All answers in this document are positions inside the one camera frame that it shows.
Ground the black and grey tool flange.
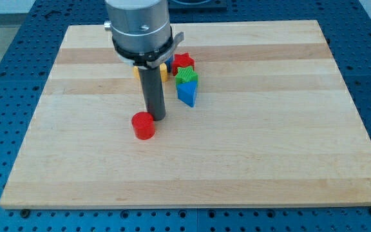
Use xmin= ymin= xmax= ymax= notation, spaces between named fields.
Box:
xmin=112 ymin=29 xmax=184 ymax=69

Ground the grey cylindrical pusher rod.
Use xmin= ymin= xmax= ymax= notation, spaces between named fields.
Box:
xmin=138 ymin=67 xmax=166 ymax=121

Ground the blue block behind arm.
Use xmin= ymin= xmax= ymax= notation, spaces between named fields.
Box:
xmin=165 ymin=55 xmax=174 ymax=73

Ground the yellow heart block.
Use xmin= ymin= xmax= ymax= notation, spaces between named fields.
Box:
xmin=133 ymin=63 xmax=169 ymax=82

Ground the red star block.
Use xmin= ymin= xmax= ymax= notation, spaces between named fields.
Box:
xmin=171 ymin=52 xmax=195 ymax=75

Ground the green star block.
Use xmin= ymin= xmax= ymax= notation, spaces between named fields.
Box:
xmin=175 ymin=66 xmax=198 ymax=86

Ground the blue triangle block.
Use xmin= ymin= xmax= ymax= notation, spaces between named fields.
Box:
xmin=176 ymin=81 xmax=198 ymax=108

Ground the red cylinder block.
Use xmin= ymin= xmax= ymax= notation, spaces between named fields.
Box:
xmin=131 ymin=111 xmax=155 ymax=140

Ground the light wooden board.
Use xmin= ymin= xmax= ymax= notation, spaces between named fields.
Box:
xmin=0 ymin=20 xmax=371 ymax=209

